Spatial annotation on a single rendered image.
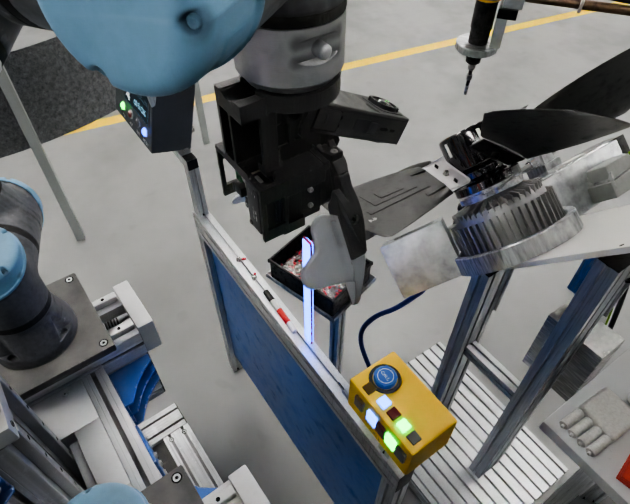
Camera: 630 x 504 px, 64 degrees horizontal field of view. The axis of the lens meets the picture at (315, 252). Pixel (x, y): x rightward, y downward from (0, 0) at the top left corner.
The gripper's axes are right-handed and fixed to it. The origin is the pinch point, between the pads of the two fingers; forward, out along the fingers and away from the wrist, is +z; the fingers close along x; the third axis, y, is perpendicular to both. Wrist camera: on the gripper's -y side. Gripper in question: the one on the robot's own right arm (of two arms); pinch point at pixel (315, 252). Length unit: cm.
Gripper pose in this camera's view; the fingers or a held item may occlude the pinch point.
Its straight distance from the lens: 50.7
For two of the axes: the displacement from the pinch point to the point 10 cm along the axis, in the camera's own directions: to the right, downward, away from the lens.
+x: 5.7, 6.0, -5.6
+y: -8.2, 4.2, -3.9
